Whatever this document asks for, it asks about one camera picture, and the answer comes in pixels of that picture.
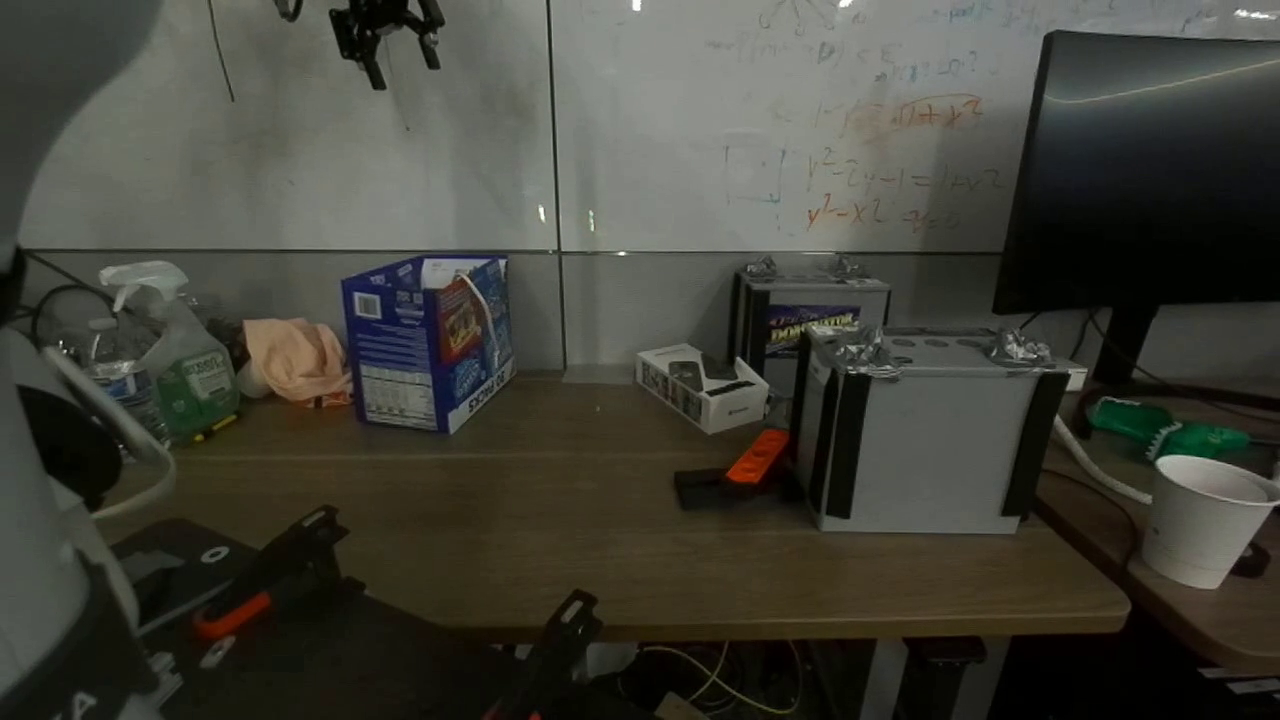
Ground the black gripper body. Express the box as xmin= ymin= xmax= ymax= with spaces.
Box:
xmin=329 ymin=0 xmax=444 ymax=62

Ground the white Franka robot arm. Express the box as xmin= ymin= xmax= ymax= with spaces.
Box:
xmin=0 ymin=0 xmax=163 ymax=720

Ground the blue cardboard box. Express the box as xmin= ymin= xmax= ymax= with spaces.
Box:
xmin=342 ymin=257 xmax=516 ymax=436

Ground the rear grey metal box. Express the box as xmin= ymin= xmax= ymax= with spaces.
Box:
xmin=727 ymin=257 xmax=891 ymax=396

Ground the grey metal box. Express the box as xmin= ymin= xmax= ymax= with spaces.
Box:
xmin=793 ymin=332 xmax=1070 ymax=538
xmin=727 ymin=257 xmax=891 ymax=396

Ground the pink crumpled cloth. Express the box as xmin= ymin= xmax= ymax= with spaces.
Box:
xmin=243 ymin=321 xmax=352 ymax=407

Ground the green spray bottle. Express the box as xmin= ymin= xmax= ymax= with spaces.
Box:
xmin=102 ymin=262 xmax=242 ymax=444

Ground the orange black tool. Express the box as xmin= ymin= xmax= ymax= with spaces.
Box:
xmin=671 ymin=428 xmax=793 ymax=513

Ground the black computer monitor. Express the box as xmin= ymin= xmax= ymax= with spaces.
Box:
xmin=991 ymin=29 xmax=1280 ymax=387

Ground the green plastic object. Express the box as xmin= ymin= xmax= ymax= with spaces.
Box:
xmin=1087 ymin=396 xmax=1258 ymax=462

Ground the white paper cup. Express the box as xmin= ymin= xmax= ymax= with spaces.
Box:
xmin=1141 ymin=457 xmax=1280 ymax=594

